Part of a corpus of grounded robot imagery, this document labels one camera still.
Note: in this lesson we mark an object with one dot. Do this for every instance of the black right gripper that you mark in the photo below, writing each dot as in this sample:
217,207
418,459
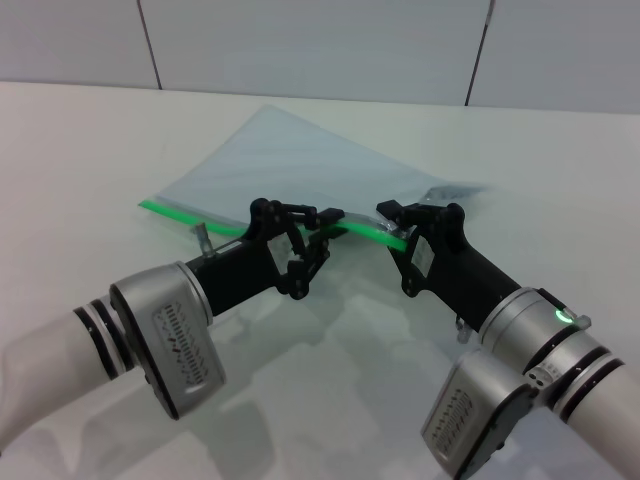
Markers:
460,270

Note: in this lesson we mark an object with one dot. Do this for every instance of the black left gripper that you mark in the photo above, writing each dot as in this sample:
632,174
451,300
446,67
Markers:
240,275

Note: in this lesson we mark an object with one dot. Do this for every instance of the clear green-zip document bag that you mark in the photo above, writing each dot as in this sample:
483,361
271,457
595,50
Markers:
300,160

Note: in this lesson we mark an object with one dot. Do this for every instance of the clear wrist connector stub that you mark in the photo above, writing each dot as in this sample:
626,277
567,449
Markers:
462,334

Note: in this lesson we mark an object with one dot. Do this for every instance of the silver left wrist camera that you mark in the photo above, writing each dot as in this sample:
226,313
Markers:
185,350

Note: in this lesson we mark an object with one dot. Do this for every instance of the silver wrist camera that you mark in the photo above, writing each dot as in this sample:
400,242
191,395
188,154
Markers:
465,415
185,350

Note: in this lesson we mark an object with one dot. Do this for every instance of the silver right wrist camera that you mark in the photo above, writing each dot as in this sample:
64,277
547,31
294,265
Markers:
465,415

